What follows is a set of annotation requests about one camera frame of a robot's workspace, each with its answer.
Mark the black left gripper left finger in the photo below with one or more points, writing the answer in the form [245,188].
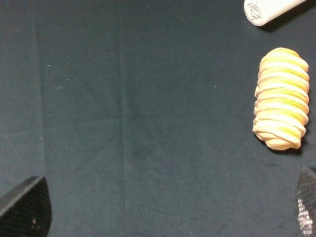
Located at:
[26,211]

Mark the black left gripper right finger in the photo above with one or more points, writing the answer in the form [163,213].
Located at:
[306,202]

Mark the twisted bread roll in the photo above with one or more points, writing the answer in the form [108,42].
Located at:
[282,101]

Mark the white cylindrical tube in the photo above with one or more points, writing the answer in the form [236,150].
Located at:
[261,12]

